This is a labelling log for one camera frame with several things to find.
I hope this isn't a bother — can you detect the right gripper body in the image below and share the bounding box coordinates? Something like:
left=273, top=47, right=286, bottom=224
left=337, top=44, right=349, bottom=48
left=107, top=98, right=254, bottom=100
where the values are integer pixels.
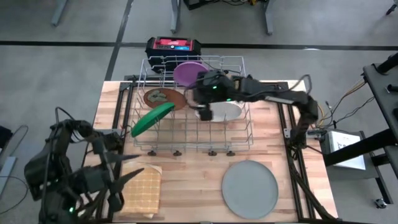
left=191, top=70, right=237, bottom=106

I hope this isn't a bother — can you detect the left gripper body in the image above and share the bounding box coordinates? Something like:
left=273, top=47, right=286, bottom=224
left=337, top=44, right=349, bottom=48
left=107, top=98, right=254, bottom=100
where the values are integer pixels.
left=74, top=138, right=124, bottom=212

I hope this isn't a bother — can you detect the white plate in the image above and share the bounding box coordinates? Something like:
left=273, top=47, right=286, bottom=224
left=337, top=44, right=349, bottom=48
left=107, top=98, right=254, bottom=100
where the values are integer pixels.
left=195, top=101, right=243, bottom=123

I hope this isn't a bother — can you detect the purple plate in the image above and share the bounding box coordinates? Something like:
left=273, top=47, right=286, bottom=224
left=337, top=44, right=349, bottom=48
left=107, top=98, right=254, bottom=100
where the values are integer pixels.
left=173, top=61, right=209, bottom=88

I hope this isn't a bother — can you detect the orange plate with flower print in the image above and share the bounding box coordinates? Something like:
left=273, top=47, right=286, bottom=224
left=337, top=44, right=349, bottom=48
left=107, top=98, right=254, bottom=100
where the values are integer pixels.
left=143, top=88, right=188, bottom=111

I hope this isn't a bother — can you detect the green plate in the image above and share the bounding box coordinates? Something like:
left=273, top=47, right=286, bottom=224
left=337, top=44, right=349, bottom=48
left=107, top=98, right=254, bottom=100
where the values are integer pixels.
left=131, top=102, right=176, bottom=138

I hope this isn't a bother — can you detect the large grey plate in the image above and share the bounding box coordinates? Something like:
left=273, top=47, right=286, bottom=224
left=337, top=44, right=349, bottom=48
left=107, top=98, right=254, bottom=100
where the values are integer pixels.
left=221, top=159, right=279, bottom=220

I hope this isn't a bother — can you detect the checked kitchen cloth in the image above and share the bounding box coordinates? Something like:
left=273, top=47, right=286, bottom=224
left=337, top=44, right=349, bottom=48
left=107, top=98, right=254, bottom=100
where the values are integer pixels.
left=119, top=161, right=163, bottom=218

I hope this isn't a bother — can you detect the red and black toolbox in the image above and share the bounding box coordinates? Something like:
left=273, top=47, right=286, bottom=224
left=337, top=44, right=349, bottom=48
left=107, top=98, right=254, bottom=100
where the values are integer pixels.
left=145, top=36, right=202, bottom=74

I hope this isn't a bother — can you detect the grey desk leg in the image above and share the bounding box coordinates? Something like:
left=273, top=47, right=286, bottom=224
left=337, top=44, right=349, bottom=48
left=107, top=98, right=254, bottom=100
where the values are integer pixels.
left=264, top=0, right=275, bottom=35
left=50, top=0, right=68, bottom=27
left=170, top=0, right=182, bottom=34

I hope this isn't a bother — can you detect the grey floor stand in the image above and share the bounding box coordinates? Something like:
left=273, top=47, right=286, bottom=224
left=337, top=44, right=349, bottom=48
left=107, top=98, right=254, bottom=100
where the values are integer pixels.
left=0, top=155, right=17, bottom=195

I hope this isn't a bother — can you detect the white printed box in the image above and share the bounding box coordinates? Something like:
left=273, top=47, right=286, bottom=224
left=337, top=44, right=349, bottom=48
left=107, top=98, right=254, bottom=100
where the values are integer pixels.
left=322, top=130, right=367, bottom=171

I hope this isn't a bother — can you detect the black side stand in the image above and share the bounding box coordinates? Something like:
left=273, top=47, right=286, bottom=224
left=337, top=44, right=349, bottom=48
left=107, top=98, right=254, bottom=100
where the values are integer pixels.
left=323, top=52, right=398, bottom=205

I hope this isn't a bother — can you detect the black caster wheel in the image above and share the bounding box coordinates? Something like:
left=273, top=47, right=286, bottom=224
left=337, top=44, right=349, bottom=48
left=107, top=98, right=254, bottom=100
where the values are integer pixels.
left=374, top=197, right=389, bottom=210

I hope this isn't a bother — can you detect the grey wire dish rack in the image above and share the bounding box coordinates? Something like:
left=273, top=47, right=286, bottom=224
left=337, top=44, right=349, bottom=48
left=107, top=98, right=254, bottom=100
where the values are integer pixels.
left=132, top=55, right=254, bottom=157

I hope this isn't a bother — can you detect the black table frame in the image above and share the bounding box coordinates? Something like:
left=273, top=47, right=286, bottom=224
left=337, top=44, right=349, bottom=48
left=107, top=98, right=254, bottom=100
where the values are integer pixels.
left=107, top=75, right=338, bottom=223

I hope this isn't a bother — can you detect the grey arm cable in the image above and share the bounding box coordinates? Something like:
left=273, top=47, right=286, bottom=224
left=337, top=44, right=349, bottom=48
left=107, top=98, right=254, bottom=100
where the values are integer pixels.
left=292, top=73, right=313, bottom=96

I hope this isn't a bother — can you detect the yellow cable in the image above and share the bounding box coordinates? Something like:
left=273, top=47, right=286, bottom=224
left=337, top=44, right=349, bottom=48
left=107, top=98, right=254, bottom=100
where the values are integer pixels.
left=317, top=79, right=366, bottom=125

